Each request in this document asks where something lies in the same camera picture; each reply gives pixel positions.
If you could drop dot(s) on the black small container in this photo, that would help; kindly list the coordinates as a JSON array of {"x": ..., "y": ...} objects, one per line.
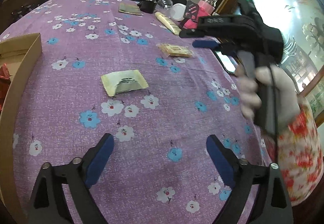
[{"x": 147, "y": 6}]

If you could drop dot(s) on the purple floral tablecloth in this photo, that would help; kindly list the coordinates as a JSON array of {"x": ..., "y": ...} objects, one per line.
[{"x": 159, "y": 171}]

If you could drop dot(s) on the black phone stand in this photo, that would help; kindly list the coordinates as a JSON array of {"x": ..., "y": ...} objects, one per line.
[{"x": 190, "y": 17}]

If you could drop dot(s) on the pink sleeved water bottle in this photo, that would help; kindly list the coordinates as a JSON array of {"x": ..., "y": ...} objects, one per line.
[{"x": 206, "y": 7}]

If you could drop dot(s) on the white round container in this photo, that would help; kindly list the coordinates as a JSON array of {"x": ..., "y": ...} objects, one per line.
[{"x": 177, "y": 11}]

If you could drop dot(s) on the right white gloved hand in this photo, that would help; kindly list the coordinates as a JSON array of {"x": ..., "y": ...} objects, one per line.
[{"x": 288, "y": 108}]

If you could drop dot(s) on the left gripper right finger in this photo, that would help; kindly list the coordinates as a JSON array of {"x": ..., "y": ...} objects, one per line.
[{"x": 272, "y": 203}]

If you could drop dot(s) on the cream green round snack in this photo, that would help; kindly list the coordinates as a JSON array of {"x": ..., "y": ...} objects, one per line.
[{"x": 123, "y": 81}]

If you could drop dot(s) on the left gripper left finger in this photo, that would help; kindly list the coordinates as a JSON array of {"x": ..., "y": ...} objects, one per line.
[{"x": 48, "y": 203}]

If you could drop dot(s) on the clear plastic cup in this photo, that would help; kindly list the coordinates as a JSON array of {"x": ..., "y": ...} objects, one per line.
[{"x": 165, "y": 4}]

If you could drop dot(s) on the yellow cracker packet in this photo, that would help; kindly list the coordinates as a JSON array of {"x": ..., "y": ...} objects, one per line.
[{"x": 174, "y": 50}]

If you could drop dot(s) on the black smartphone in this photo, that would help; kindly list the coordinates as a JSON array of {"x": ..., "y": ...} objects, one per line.
[{"x": 228, "y": 63}]

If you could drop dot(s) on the brown armchair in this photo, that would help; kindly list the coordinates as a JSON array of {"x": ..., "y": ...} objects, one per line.
[{"x": 13, "y": 10}]

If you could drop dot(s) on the cardboard tray box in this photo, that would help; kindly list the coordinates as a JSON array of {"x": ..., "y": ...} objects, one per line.
[{"x": 19, "y": 54}]

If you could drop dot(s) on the wooden window frame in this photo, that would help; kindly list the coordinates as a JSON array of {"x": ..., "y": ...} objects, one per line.
[{"x": 301, "y": 25}]

